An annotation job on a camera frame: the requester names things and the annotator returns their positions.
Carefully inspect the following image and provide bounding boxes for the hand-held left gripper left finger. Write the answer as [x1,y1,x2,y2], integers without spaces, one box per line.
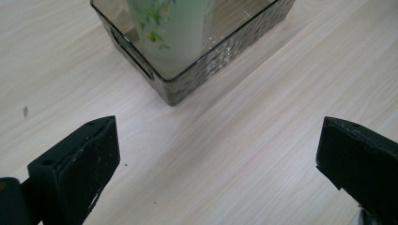
[20,114,121,225]

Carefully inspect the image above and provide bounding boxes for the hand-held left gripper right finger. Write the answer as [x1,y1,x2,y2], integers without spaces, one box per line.
[314,116,398,225]

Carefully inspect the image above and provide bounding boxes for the pale green bottle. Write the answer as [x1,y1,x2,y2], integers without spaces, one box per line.
[126,0,217,68]

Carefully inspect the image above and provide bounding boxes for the smoky transparent plastic storage box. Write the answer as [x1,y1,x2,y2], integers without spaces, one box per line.
[89,0,297,107]

